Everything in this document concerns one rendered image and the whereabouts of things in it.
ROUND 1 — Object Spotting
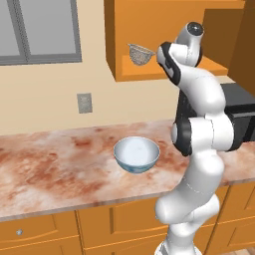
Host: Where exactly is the wide orange drawer front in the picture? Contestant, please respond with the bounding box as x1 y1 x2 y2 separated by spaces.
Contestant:
76 185 231 251

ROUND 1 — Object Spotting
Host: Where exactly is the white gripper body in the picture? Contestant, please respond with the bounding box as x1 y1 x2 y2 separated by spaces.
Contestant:
155 42 174 76

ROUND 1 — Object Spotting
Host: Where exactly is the metal mesh tea strainer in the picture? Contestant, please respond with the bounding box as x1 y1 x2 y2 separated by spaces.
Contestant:
127 43 157 67

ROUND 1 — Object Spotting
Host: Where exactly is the orange wall cabinet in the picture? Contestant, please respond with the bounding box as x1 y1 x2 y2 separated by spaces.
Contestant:
104 0 247 83

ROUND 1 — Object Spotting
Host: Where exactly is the grey framed window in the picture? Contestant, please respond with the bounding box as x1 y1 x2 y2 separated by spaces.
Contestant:
0 0 83 67

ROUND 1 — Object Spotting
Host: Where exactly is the orange wall cabinet door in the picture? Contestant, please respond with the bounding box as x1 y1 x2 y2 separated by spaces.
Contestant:
228 0 255 98

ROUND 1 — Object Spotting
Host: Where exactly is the orange drawer front with knob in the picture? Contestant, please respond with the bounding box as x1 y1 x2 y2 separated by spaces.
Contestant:
0 210 81 249

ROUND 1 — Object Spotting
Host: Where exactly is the black microwave oven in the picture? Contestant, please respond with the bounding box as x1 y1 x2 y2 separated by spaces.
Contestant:
175 82 255 152

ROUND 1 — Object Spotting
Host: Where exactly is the grey wall outlet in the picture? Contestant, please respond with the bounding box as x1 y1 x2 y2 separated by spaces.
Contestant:
76 92 94 115

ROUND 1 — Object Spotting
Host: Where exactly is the white and blue bowl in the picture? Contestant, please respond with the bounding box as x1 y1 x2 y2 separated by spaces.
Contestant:
113 135 161 175

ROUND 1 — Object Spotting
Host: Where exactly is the orange base cabinet door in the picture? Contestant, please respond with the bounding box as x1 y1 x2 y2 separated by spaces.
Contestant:
204 215 255 255
0 234 83 255
82 222 213 255

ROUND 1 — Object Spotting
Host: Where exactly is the small orange drawer front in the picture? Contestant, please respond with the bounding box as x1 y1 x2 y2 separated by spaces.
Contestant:
216 180 255 225

